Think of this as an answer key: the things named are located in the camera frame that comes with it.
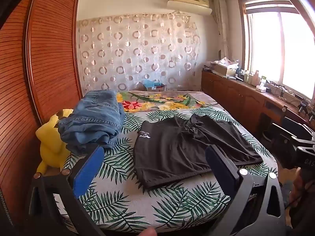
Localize wooden frame window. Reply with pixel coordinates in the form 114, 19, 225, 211
237, 0, 315, 99

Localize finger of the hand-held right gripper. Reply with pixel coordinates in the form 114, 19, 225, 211
272, 122, 315, 138
291, 132, 315, 153

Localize long wooden cabinet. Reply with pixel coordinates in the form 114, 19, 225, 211
201, 69, 315, 138

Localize blue jeans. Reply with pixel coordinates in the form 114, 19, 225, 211
58, 90, 126, 153

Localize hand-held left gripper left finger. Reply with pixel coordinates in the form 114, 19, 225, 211
26, 145, 106, 236

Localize floral blanket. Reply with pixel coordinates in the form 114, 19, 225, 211
116, 90, 219, 113

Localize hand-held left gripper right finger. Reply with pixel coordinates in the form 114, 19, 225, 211
205, 144, 287, 236

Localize leaf print bed sheet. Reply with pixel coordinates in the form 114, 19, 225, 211
52, 104, 280, 234

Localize group of white bottles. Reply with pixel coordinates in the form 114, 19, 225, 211
243, 70, 262, 86

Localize loose papers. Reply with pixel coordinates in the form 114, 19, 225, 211
219, 56, 240, 66

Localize cardboard box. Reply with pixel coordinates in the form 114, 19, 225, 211
214, 63, 238, 77

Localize black pants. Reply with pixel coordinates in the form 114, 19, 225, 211
133, 114, 264, 190

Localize white power strip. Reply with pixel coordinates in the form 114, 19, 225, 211
267, 81, 296, 97

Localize yellow plush toy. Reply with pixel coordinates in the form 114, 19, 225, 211
36, 109, 74, 175

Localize blue plastic bag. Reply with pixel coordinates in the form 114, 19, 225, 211
143, 79, 166, 91

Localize white rolled curtain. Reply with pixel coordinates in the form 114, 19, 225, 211
214, 0, 230, 57

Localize person's right hand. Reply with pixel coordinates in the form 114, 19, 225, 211
289, 168, 307, 210

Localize person's left hand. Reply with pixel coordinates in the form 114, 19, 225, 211
138, 227, 157, 236

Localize wooden slatted wardrobe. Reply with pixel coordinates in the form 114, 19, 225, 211
0, 0, 84, 227

